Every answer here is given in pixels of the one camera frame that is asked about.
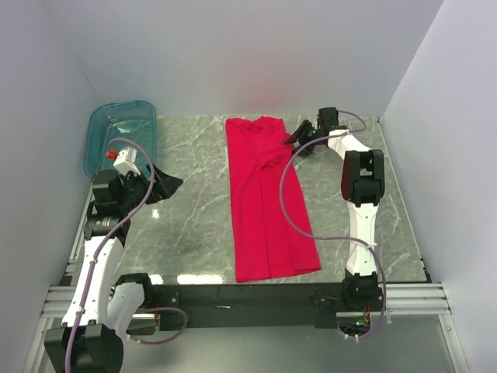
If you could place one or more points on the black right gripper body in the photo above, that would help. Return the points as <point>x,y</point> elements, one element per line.
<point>313,134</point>

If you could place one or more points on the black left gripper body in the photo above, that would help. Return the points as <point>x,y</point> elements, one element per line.
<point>134,191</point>

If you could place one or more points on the teal transparent plastic bin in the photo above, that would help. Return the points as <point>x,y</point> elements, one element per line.
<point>134,120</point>

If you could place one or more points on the red t-shirt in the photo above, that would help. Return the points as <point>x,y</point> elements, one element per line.
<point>269,217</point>

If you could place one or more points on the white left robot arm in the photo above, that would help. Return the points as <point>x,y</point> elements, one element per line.
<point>97,322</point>

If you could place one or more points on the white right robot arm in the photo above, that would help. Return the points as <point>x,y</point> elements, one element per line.
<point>362,187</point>

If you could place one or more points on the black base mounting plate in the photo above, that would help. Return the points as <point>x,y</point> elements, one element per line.
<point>254,305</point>

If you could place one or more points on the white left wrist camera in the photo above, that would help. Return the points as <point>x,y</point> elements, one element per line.
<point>124,161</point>

